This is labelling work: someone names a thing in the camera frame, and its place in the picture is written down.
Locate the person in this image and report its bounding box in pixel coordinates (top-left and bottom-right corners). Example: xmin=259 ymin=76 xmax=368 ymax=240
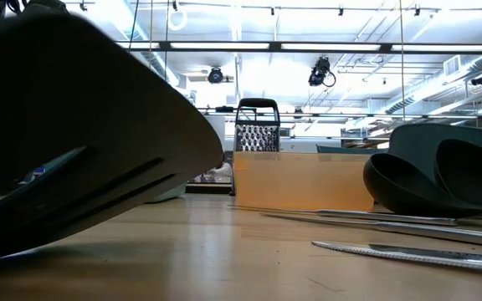
xmin=207 ymin=150 xmax=234 ymax=184

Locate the black plastic serving spoon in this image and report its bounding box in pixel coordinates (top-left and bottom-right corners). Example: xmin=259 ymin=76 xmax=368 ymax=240
xmin=435 ymin=139 xmax=482 ymax=218

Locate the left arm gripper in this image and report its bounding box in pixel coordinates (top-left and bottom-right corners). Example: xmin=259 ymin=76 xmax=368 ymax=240
xmin=6 ymin=0 xmax=69 ymax=16

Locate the teal flat tray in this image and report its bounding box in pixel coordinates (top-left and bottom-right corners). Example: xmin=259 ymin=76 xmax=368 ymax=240
xmin=315 ymin=144 xmax=389 ymax=155

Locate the black slotted spatula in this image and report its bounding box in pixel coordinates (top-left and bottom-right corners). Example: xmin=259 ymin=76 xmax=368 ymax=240
xmin=0 ymin=14 xmax=224 ymax=263

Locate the silver serrated knife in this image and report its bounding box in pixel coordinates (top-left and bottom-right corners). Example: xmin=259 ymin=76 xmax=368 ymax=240
xmin=311 ymin=240 xmax=482 ymax=273

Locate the steel box grater, black handle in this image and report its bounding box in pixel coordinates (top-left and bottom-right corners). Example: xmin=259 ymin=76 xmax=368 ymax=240
xmin=233 ymin=98 xmax=282 ymax=154

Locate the thin vertical pole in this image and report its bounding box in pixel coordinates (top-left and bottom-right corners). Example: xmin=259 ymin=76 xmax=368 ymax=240
xmin=398 ymin=0 xmax=406 ymax=122

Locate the white cabinet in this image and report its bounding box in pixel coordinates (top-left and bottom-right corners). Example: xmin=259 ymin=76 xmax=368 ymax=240
xmin=205 ymin=115 xmax=227 ymax=154

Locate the black round ceiling camera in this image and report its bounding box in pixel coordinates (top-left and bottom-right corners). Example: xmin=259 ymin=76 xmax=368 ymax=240
xmin=207 ymin=66 xmax=224 ymax=84

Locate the black horizontal rail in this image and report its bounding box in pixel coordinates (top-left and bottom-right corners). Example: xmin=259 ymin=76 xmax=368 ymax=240
xmin=198 ymin=110 xmax=482 ymax=120

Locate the dark hanging cable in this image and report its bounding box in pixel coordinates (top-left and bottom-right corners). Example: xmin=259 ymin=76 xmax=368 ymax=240
xmin=127 ymin=0 xmax=141 ymax=47

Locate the white hanging ring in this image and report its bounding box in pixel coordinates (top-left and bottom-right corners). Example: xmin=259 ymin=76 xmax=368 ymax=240
xmin=167 ymin=8 xmax=188 ymax=32

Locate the black ceiling camera with cable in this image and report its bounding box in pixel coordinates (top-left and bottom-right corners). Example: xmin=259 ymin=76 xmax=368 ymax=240
xmin=307 ymin=57 xmax=337 ymax=88

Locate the black overhead frame bar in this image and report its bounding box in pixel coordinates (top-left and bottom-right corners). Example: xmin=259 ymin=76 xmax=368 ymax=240
xmin=115 ymin=40 xmax=482 ymax=54

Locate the translucent orange plastic container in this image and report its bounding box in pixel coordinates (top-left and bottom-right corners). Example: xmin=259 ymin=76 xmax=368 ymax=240
xmin=232 ymin=150 xmax=376 ymax=212

